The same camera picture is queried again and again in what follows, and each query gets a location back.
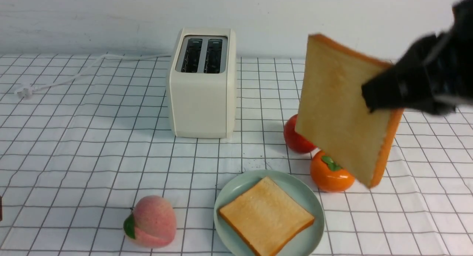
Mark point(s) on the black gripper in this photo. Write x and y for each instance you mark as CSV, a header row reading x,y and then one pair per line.
x,y
435,73

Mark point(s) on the toasted bread slice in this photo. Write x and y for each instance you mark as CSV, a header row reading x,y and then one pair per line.
x,y
261,220
332,112

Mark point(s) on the orange persimmon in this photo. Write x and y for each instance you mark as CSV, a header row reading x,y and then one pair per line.
x,y
328,175

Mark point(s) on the red apple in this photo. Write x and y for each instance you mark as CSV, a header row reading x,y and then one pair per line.
x,y
295,141

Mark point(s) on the light green plate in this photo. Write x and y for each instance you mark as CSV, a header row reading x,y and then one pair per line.
x,y
304,243

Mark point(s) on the cream white toaster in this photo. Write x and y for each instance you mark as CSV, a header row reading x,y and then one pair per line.
x,y
202,83

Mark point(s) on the pink peach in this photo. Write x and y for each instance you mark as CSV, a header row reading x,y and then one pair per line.
x,y
152,223

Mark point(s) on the white grid tablecloth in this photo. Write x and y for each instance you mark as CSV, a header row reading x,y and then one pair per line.
x,y
76,159

